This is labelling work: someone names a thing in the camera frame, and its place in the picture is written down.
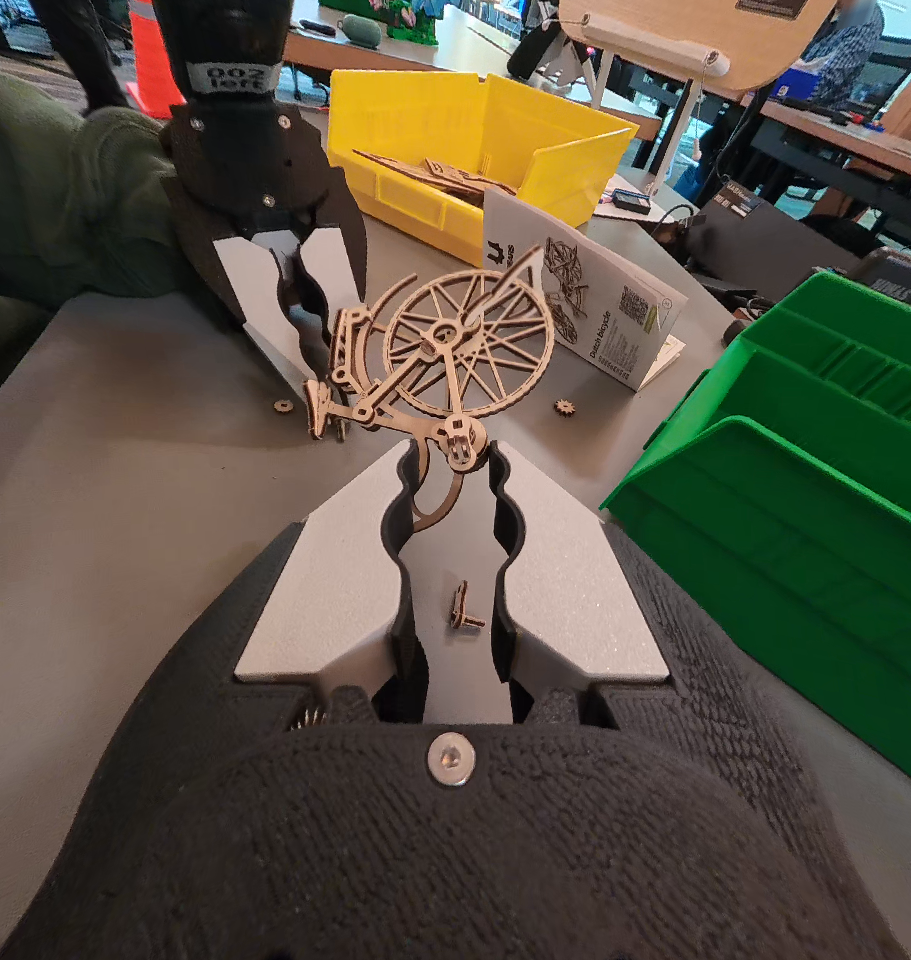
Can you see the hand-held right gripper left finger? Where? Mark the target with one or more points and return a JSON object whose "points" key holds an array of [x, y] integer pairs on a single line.
{"points": [[328, 600]]}

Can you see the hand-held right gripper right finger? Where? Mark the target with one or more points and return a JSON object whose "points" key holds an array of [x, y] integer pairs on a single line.
{"points": [[575, 600]]}

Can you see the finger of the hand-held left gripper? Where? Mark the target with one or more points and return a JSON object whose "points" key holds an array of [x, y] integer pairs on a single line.
{"points": [[257, 292], [335, 285]]}

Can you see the wooden bicycle model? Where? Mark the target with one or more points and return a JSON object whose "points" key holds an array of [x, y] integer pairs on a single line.
{"points": [[470, 345]]}

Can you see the person's left forearm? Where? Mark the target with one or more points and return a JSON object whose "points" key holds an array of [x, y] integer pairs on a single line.
{"points": [[65, 195]]}

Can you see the small wooden part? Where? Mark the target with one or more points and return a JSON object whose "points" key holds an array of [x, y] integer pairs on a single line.
{"points": [[464, 609]]}

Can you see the orange traffic cone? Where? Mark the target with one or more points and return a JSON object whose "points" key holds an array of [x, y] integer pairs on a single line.
{"points": [[152, 67]]}

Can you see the wooden part sheets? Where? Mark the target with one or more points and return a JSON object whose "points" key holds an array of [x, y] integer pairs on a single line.
{"points": [[440, 180]]}

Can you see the small grey-green speaker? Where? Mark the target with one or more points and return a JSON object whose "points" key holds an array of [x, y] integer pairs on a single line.
{"points": [[362, 32]]}

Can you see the small wooden gear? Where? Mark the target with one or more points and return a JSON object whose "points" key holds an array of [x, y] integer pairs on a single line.
{"points": [[565, 407]]}

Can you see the yellow plastic bin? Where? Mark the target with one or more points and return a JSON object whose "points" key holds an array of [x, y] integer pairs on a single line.
{"points": [[425, 112]]}

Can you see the green plastic bin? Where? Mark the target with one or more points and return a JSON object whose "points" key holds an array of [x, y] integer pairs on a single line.
{"points": [[785, 570]]}

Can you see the green plant model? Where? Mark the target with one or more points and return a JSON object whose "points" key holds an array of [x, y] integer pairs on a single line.
{"points": [[395, 15]]}

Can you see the white instruction booklet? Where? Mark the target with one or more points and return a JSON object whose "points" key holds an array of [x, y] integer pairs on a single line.
{"points": [[598, 300]]}

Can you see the small black device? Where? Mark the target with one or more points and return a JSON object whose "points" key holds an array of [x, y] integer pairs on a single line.
{"points": [[630, 201]]}

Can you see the black case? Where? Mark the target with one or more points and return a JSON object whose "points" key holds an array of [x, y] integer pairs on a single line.
{"points": [[770, 229]]}

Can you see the curved wooden board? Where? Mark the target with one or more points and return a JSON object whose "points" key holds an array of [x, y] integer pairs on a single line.
{"points": [[695, 30]]}

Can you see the dark printed box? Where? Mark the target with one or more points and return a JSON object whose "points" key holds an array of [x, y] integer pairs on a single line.
{"points": [[898, 274]]}

